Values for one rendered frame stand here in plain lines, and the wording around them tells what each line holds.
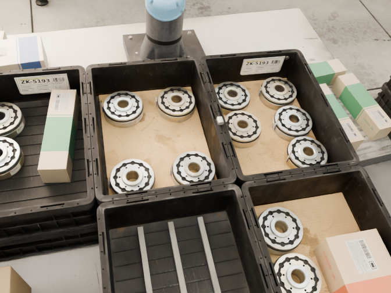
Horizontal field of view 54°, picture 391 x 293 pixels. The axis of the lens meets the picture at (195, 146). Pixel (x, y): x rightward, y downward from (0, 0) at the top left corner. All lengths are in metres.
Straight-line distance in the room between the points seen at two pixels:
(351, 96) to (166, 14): 0.65
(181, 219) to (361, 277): 0.39
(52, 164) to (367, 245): 0.69
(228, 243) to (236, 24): 0.97
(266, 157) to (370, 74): 1.83
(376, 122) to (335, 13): 1.93
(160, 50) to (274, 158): 0.51
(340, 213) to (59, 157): 0.67
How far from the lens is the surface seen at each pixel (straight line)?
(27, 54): 1.31
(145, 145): 0.98
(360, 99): 1.36
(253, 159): 0.99
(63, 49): 1.45
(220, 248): 0.86
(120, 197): 0.79
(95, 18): 2.75
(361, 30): 3.09
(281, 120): 1.05
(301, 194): 0.95
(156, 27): 1.20
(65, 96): 1.02
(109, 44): 1.45
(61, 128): 0.96
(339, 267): 0.84
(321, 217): 0.96
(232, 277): 0.85
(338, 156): 1.01
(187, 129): 1.01
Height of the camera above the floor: 1.63
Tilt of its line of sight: 54 degrees down
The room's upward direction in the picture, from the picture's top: 9 degrees clockwise
